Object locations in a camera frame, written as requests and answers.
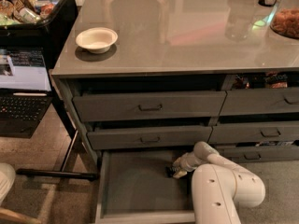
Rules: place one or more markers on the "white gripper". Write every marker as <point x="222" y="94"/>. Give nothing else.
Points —
<point x="187" y="162"/>

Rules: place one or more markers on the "chip bags in drawer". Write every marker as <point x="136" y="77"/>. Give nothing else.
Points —
<point x="270" y="80"/>

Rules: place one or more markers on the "grey counter cabinet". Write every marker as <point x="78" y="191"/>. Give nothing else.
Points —
<point x="185" y="45"/>

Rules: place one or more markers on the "white paper bowl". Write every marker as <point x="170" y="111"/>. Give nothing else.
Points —
<point x="97" y="40"/>

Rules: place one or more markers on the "wooden chair corner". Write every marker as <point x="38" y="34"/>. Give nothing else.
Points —
<point x="17" y="217"/>

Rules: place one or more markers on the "grey top left drawer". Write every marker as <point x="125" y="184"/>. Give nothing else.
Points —
<point x="149" y="105"/>

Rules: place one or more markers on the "black bin of snacks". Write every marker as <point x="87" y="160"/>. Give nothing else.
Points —
<point x="37" y="24"/>

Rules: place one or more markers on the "black rxbar chocolate bar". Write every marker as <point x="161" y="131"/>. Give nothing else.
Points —
<point x="170" y="171"/>

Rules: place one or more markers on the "open bottom left drawer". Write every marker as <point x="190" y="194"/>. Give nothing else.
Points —
<point x="136" y="189"/>

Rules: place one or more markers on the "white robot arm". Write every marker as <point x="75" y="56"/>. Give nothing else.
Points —
<point x="219" y="185"/>

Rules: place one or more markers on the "black laptop stand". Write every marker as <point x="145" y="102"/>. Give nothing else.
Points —
<point x="62" y="159"/>

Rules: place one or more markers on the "grey middle left drawer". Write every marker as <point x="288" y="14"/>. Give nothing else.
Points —
<point x="148" y="137"/>

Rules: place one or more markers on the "glass jar of snacks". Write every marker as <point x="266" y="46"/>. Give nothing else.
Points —
<point x="286" y="19"/>

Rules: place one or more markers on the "grey top right drawer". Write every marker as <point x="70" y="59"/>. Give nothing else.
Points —
<point x="260" y="101"/>

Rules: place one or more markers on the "grey middle right drawer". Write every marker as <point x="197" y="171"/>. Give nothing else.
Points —
<point x="255" y="132"/>

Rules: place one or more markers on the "person knee white trousers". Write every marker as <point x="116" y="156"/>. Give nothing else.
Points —
<point x="7" y="178"/>

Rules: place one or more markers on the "black laptop computer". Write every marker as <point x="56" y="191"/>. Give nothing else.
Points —
<point x="25" y="91"/>

